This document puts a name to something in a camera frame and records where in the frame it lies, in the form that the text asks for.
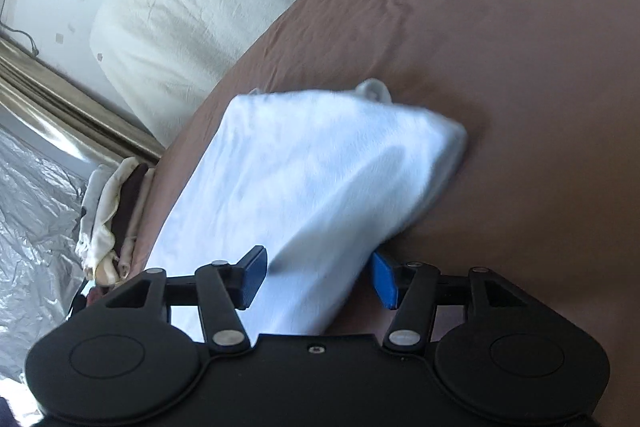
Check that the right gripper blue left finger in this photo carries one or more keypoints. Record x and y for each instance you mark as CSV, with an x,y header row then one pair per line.
x,y
247,276

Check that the dark brown folded garment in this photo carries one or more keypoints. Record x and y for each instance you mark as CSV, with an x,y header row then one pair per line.
x,y
129,194

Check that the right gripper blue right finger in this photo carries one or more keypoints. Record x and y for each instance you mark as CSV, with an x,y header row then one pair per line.
x,y
389,279

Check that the beige curtain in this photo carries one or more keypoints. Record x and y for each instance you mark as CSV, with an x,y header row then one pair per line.
x,y
66,117

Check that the white covered mattress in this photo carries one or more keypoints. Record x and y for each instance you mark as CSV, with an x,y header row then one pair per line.
x,y
164,57

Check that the silver foil window cover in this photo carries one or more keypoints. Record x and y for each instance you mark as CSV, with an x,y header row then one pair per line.
x,y
41,191

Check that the white t-shirt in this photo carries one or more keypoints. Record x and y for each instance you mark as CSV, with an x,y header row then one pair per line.
x,y
318,178

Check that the cream towel green trim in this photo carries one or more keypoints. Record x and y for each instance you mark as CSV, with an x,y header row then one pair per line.
x,y
102,266

